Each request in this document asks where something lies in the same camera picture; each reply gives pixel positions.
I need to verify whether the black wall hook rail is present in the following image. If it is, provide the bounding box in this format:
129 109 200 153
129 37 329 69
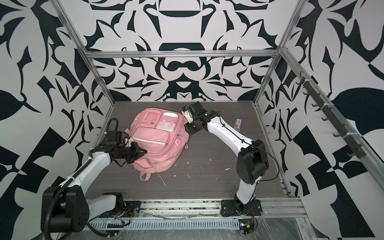
297 72 367 159

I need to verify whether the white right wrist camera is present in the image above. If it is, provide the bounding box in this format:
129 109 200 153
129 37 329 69
182 106 194 123

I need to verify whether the pink student backpack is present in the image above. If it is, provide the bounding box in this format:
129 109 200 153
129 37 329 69
125 108 190 181

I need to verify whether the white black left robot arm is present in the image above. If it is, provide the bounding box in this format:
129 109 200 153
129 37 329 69
41 131 147 240

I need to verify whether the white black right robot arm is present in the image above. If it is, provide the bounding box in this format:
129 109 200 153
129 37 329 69
182 102 269 217

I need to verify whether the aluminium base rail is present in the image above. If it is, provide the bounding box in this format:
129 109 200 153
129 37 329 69
83 198 308 234

